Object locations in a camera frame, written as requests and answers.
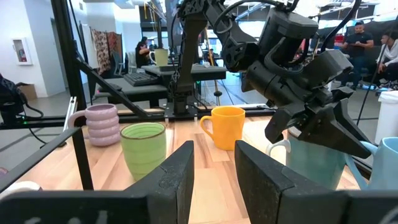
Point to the person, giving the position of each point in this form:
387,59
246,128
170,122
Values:
142,53
391,53
357,43

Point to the white plastic bin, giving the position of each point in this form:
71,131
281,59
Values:
388,118

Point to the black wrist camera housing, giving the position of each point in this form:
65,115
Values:
329,67

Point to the black equipment on stand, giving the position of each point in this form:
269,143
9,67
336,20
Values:
9,93

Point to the thin black pole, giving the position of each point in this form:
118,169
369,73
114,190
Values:
371,84

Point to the black computer keyboard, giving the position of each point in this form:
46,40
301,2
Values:
140,79

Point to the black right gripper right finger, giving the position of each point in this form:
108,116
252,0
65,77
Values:
311,205

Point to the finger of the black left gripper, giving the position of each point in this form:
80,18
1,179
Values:
335,133
281,126

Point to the brown cardboard box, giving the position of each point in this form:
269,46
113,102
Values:
28,91

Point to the yellow ceramic mug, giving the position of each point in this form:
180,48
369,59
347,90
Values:
227,127

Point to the thin black support strut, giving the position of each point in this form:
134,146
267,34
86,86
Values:
82,161

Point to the lilac ribbed ceramic mug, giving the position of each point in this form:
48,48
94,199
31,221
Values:
102,124

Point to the white metal bar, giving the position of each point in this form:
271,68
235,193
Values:
70,115

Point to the pale green background mug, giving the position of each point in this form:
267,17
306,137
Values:
161,57

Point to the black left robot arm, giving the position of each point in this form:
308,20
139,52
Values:
189,56

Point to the white wall cabinet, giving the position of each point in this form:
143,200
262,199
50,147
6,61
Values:
21,51

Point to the light blue ceramic mug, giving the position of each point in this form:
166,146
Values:
385,165

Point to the patterned hanging cloth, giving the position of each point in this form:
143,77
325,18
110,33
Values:
101,49
115,43

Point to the dark grey desk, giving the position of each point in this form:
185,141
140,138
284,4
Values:
211,73
140,91

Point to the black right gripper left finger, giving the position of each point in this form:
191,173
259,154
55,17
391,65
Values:
93,208

